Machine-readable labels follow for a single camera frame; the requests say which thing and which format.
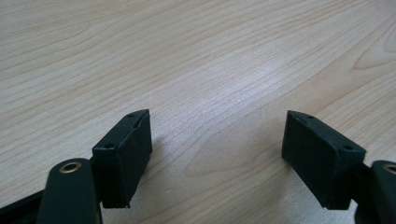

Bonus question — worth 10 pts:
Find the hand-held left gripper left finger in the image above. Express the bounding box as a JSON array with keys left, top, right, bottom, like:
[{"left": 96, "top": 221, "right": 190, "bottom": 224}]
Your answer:
[{"left": 91, "top": 108, "right": 153, "bottom": 209}]

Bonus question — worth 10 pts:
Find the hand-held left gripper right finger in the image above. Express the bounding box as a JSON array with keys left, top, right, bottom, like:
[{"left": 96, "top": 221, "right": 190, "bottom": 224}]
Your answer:
[{"left": 281, "top": 109, "right": 367, "bottom": 211}]

